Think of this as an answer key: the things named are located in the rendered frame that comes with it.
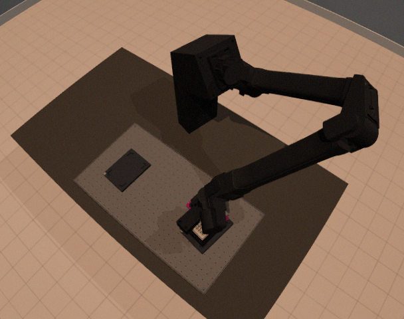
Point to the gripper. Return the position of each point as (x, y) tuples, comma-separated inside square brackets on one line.
[(189, 204)]

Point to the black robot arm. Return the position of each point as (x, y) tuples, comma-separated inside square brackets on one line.
[(355, 128)]

